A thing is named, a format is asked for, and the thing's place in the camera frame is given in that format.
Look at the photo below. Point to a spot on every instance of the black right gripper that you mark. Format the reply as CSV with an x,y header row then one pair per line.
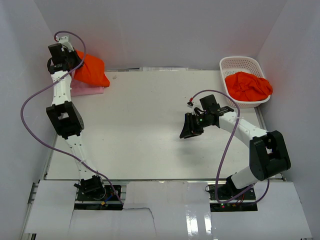
x,y
189,129

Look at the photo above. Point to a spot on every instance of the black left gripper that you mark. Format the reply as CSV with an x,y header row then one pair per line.
x,y
74,54

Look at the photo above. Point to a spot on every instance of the orange t shirt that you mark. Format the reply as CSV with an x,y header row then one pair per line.
x,y
92,72
247,87

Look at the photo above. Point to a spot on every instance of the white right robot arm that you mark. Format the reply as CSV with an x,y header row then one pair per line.
x,y
268,154

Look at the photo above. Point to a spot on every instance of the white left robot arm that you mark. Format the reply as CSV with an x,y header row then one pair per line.
x,y
68,122

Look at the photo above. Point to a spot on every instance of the folded pink t shirt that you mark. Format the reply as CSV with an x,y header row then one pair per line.
x,y
79,88

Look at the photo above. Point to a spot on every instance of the white perforated plastic basket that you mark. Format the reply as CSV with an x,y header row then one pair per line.
x,y
232,64

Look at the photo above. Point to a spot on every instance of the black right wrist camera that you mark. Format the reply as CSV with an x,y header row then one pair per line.
x,y
209,103

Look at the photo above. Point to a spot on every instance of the white paper strip at wall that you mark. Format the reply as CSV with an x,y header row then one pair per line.
x,y
163,69

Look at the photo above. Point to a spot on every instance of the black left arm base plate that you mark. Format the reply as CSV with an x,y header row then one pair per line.
x,y
104,201

